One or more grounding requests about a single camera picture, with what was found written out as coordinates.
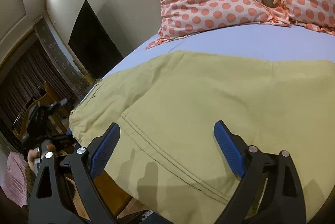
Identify khaki green pants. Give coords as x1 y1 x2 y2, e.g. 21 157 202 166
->
70 51 334 223

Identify person's left hand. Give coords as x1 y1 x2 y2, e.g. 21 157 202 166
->
27 143 56 174

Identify pink cloth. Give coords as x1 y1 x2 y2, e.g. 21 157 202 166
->
1 151 28 207

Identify dark brown curtain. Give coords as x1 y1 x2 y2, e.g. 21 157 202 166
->
1 41 76 143

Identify lavender bed sheet mattress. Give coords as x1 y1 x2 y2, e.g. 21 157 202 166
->
78 23 335 107

